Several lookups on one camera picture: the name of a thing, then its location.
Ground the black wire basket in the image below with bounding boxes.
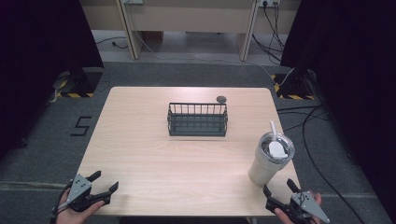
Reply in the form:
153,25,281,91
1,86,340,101
166,102,229,137

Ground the black curtain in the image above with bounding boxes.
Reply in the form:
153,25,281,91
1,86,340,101
279,0,396,216
0,0,105,161

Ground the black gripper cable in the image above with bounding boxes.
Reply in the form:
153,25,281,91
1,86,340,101
50,181,75,224

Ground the black cable bundle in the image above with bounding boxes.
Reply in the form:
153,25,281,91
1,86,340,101
251,3,287,65

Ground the person's left hand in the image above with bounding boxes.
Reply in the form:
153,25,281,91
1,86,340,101
55,189,106,224

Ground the stand base with striped tape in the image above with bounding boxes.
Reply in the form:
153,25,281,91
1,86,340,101
52,66,105,99
270,67,316,101

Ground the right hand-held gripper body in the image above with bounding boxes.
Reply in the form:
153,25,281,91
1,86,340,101
264,189,332,224

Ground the person's right hand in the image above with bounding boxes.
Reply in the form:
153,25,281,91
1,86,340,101
273,191,323,224

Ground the beige wooden desk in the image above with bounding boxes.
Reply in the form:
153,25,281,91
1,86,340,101
78,0,303,63

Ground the long black floor cable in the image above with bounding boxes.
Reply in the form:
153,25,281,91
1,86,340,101
276,105,366,224

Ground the cream cup with straw lid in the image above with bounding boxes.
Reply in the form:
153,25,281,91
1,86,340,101
247,120,296,188

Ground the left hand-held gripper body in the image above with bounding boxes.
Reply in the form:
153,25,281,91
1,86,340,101
65,174,112,214

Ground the short black floor cable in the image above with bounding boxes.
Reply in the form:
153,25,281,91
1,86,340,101
94,35,129,50

